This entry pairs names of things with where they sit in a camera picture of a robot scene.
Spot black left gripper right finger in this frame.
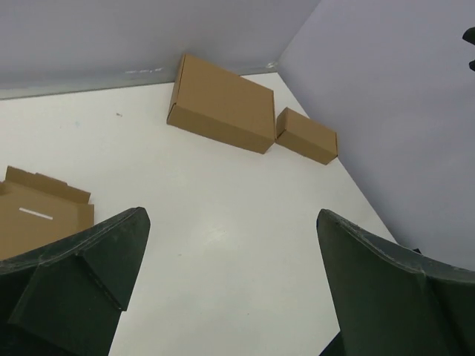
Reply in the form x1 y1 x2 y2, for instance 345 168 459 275
316 209 474 355

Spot small closed cardboard box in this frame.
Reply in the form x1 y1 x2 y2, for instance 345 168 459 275
275 108 338 165

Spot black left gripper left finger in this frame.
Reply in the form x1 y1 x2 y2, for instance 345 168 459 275
1 207 151 355

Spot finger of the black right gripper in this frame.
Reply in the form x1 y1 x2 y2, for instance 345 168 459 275
461 26 475 73

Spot large closed cardboard box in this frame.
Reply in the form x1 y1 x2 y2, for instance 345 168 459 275
166 53 275 154

